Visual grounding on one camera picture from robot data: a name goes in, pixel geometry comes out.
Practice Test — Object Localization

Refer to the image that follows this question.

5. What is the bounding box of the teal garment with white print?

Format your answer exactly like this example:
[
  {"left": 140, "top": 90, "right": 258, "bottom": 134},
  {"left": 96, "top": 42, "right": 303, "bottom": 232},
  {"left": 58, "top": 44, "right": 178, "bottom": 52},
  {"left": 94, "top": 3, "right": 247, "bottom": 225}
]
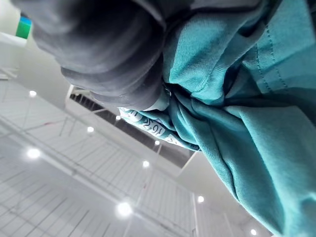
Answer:
[{"left": 118, "top": 0, "right": 316, "bottom": 237}]

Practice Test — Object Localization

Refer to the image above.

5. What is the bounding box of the right robot hand black cloth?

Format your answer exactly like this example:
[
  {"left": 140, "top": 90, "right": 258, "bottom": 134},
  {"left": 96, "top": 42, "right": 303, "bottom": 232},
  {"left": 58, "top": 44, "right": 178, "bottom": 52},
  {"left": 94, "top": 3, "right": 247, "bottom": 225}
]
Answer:
[{"left": 11, "top": 0, "right": 262, "bottom": 112}]

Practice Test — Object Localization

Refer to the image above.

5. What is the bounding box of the green and blue box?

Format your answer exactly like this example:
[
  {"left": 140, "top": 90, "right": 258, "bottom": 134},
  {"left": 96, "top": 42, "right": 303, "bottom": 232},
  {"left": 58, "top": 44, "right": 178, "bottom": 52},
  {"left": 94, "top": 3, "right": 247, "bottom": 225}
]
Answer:
[{"left": 15, "top": 15, "right": 33, "bottom": 40}]

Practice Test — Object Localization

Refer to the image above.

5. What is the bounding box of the long dark ceiling vent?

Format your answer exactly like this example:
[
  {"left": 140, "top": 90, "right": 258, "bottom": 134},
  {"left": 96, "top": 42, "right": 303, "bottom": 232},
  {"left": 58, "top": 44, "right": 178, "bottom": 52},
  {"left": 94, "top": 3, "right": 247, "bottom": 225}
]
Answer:
[{"left": 66, "top": 84, "right": 198, "bottom": 171}]

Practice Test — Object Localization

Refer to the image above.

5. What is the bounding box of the white cabinet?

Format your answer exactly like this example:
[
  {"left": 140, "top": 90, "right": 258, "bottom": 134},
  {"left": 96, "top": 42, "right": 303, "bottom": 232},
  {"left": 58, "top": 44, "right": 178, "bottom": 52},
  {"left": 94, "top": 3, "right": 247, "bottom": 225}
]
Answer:
[{"left": 0, "top": 31, "right": 28, "bottom": 81}]

